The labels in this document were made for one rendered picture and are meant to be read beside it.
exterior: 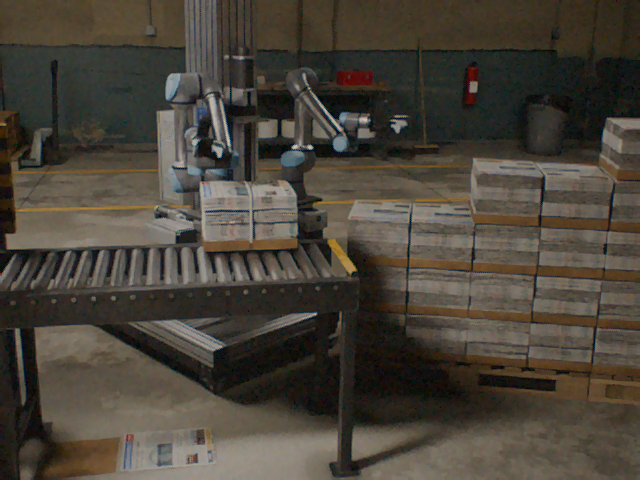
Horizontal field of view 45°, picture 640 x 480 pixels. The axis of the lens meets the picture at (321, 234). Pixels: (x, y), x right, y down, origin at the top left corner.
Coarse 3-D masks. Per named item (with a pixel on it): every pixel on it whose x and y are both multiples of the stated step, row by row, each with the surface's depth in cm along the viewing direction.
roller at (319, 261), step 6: (306, 246) 326; (312, 246) 321; (312, 252) 315; (318, 252) 313; (312, 258) 311; (318, 258) 306; (324, 258) 307; (318, 264) 301; (324, 264) 298; (318, 270) 300; (324, 270) 292; (330, 270) 291; (324, 276) 288; (330, 276) 285; (336, 276) 286
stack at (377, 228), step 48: (384, 240) 357; (432, 240) 354; (480, 240) 351; (528, 240) 348; (576, 240) 345; (384, 288) 363; (432, 288) 359; (480, 288) 356; (528, 288) 353; (576, 288) 351; (384, 336) 370; (432, 336) 367; (480, 336) 363; (528, 336) 359; (576, 336) 357; (432, 384) 373; (576, 384) 363
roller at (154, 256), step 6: (150, 252) 309; (156, 252) 309; (150, 258) 302; (156, 258) 301; (150, 264) 294; (156, 264) 294; (150, 270) 287; (156, 270) 288; (150, 276) 280; (156, 276) 281; (150, 282) 274; (156, 282) 275
